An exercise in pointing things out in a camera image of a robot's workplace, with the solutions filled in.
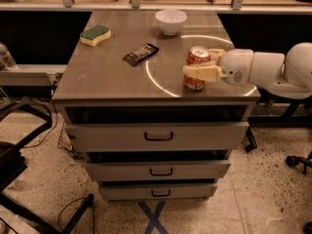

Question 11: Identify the white bowl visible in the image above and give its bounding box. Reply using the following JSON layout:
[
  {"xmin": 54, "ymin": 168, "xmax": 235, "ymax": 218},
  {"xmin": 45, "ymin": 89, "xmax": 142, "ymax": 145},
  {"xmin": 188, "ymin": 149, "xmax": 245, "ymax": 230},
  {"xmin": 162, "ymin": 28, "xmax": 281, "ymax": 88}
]
[{"xmin": 155, "ymin": 9, "xmax": 187, "ymax": 35}]

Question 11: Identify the black floor cable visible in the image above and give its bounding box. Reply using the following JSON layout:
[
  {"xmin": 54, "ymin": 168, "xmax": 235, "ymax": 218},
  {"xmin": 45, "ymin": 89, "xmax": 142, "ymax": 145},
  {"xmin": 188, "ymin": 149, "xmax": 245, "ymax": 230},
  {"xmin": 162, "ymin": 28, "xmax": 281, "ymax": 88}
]
[{"xmin": 57, "ymin": 197, "xmax": 96, "ymax": 234}]

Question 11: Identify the grey drawer cabinet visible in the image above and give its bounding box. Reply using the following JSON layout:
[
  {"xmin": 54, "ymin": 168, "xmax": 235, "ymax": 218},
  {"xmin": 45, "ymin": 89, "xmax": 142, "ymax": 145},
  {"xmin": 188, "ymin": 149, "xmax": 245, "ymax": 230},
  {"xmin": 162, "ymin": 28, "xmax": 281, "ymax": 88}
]
[{"xmin": 53, "ymin": 11, "xmax": 259, "ymax": 188}]

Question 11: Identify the middle drawer with handle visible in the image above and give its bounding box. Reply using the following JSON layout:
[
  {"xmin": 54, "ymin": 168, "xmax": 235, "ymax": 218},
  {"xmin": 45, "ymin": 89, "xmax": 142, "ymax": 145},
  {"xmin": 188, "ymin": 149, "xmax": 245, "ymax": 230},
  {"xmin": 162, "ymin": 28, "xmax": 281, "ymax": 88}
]
[{"xmin": 85, "ymin": 160, "xmax": 230, "ymax": 181}]

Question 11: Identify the drawer with handle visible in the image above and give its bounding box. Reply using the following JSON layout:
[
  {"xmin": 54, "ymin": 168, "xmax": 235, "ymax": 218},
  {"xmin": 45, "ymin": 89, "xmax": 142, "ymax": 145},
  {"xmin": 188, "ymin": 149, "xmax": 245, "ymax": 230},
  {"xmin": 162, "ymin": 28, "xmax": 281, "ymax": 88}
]
[
  {"xmin": 85, "ymin": 160, "xmax": 230, "ymax": 181},
  {"xmin": 98, "ymin": 183, "xmax": 217, "ymax": 201},
  {"xmin": 65, "ymin": 122, "xmax": 249, "ymax": 152}
]

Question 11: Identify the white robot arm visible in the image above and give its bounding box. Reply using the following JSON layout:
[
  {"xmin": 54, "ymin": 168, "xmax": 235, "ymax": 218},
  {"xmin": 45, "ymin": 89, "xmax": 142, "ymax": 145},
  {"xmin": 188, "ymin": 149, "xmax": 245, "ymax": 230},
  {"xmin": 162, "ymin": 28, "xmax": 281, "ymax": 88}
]
[{"xmin": 182, "ymin": 43, "xmax": 312, "ymax": 99}]

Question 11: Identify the top drawer with handle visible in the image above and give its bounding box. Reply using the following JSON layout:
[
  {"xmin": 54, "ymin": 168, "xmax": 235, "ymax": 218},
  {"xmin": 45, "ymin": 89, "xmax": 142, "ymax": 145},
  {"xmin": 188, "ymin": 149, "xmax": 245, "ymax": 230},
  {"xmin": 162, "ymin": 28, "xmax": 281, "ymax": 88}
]
[{"xmin": 65, "ymin": 122, "xmax": 249, "ymax": 152}]

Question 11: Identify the blue tape cross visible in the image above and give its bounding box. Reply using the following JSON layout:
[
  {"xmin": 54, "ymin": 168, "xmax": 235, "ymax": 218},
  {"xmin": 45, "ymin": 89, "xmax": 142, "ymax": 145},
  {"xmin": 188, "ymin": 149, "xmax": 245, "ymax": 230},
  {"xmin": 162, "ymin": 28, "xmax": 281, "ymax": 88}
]
[{"xmin": 138, "ymin": 201, "xmax": 169, "ymax": 234}]

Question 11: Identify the green yellow sponge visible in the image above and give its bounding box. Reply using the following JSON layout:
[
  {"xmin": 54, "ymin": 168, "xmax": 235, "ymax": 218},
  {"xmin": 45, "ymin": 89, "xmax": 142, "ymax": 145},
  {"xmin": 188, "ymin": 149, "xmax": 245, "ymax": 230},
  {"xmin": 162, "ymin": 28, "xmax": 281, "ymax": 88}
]
[{"xmin": 80, "ymin": 24, "xmax": 111, "ymax": 47}]

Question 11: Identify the orange soda can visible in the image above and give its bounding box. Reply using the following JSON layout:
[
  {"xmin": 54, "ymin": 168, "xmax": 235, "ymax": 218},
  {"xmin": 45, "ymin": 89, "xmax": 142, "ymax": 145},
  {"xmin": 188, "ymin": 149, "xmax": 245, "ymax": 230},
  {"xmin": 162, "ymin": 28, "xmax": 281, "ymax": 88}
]
[{"xmin": 183, "ymin": 46, "xmax": 211, "ymax": 91}]

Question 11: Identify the bottom drawer with handle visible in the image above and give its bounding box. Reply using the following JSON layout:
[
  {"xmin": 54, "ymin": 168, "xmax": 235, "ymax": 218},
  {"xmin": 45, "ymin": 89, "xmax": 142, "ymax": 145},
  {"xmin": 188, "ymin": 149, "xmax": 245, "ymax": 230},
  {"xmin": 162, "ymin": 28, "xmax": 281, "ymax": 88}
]
[{"xmin": 98, "ymin": 183, "xmax": 217, "ymax": 201}]

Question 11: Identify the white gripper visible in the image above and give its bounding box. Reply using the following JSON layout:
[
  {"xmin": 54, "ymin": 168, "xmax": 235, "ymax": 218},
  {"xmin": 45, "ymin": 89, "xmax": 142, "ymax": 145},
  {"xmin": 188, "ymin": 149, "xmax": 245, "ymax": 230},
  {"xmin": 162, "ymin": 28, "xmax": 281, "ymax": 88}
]
[{"xmin": 182, "ymin": 49, "xmax": 254, "ymax": 86}]

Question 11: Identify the black office chair base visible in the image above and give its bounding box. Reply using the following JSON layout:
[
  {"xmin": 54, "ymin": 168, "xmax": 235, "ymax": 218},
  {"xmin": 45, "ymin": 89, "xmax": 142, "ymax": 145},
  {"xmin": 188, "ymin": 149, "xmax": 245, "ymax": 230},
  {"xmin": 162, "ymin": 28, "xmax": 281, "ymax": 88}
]
[{"xmin": 286, "ymin": 151, "xmax": 312, "ymax": 175}]

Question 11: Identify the black chair frame left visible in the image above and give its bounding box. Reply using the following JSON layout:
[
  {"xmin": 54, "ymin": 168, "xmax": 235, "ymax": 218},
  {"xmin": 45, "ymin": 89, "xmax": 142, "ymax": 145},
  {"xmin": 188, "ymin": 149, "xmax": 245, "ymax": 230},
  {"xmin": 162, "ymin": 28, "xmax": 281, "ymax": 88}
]
[{"xmin": 0, "ymin": 97, "xmax": 94, "ymax": 234}]

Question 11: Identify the clear plastic bottle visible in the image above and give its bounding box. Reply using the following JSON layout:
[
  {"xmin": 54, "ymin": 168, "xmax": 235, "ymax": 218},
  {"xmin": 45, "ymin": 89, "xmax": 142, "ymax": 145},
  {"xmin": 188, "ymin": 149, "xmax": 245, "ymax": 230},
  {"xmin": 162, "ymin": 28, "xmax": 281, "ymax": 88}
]
[{"xmin": 0, "ymin": 43, "xmax": 19, "ymax": 70}]

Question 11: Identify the black snack bar wrapper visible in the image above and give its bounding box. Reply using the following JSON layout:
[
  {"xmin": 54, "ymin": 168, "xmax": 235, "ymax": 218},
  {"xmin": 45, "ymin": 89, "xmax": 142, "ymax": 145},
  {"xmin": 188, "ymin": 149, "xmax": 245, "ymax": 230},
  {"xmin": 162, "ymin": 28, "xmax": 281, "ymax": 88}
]
[{"xmin": 123, "ymin": 43, "xmax": 159, "ymax": 66}]

